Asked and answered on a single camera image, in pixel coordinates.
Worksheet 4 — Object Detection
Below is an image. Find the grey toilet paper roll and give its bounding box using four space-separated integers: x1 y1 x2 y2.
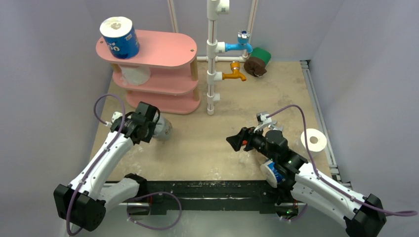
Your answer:
153 117 173 141

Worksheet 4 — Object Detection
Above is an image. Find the pink three-tier shelf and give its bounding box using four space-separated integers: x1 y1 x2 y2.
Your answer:
96 30 201 115

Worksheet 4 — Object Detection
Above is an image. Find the plain white toilet paper roll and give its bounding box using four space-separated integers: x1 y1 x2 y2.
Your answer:
119 65 151 86

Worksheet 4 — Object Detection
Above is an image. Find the blue toilet paper roll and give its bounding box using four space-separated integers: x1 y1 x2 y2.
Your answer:
99 16 140 59

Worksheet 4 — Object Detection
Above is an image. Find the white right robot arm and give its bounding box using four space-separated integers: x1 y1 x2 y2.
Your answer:
226 127 386 237

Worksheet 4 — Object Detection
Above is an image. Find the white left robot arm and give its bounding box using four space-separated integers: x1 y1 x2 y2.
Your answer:
53 102 161 232

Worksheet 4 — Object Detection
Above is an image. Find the blue wrapped roll near base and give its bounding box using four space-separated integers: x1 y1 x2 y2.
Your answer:
260 159 284 188

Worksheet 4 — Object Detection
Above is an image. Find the white toilet roll at right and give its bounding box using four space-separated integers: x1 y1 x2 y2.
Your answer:
299 128 328 153

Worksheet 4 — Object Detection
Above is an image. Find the orange brass faucet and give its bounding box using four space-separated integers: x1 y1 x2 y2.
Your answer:
222 61 247 81

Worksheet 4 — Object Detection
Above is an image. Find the green brown wrapped roll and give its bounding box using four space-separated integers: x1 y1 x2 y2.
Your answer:
244 47 272 78

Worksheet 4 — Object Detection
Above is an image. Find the blue plastic faucet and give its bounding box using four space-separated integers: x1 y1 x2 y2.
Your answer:
225 31 253 53

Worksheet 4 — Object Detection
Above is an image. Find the white PVC pipe stand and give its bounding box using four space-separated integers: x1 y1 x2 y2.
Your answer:
167 0 259 116

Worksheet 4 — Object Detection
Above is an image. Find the red handled adjustable wrench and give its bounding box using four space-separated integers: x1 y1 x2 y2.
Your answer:
257 120 284 132

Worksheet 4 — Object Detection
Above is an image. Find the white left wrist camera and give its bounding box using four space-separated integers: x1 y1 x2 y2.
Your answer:
105 112 123 127

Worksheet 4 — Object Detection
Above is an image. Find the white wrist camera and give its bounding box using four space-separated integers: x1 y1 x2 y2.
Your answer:
254 112 277 132
105 112 123 127

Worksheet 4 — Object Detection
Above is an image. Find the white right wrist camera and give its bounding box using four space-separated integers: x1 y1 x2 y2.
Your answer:
254 112 277 132

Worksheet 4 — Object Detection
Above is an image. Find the aluminium frame rail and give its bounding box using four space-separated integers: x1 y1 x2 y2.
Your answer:
300 60 352 191

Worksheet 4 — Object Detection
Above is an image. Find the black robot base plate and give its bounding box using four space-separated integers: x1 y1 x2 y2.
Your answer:
116 180 298 217

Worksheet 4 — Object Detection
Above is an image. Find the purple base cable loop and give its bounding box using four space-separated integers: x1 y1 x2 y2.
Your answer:
126 192 182 231

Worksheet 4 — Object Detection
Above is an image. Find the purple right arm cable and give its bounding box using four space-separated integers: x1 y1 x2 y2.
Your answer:
266 104 418 217

